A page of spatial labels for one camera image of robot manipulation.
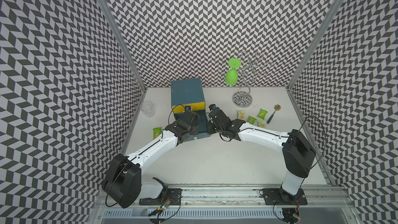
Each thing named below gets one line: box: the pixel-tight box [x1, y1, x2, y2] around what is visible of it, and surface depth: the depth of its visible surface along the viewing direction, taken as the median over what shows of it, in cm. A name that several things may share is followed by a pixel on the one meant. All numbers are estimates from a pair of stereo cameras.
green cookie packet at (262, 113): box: [256, 108, 268, 120], surface depth 104 cm
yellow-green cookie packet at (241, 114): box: [236, 109, 246, 120], surface depth 104 cm
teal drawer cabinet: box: [171, 77, 209, 133], surface depth 87 cm
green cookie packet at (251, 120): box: [247, 115, 258, 125], surface depth 101 cm
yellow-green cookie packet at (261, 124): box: [257, 120, 267, 129], surface depth 101 cm
